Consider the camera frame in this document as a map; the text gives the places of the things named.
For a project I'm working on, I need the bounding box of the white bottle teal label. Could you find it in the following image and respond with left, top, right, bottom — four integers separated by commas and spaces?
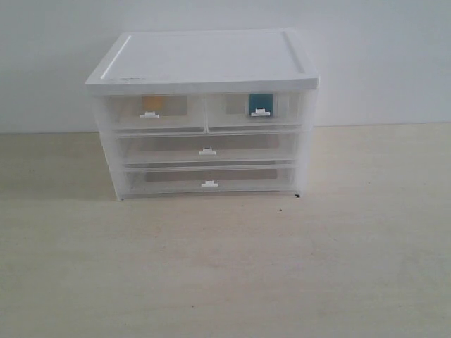
247, 93, 287, 119

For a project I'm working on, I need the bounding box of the yellow sponge wedge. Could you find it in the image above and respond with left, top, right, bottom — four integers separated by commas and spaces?
142, 96, 165, 113

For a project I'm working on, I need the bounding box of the middle wide clear drawer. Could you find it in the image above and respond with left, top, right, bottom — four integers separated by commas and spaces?
118, 133, 299, 165

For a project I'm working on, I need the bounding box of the wide clear drawer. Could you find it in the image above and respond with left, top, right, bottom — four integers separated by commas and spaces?
125, 165, 301, 196
118, 133, 299, 165

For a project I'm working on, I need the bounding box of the white plastic drawer cabinet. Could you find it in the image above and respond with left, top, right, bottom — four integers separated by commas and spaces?
85, 29, 320, 200

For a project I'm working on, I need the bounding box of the bottom wide clear drawer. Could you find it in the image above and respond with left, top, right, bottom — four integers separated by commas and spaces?
125, 165, 301, 196

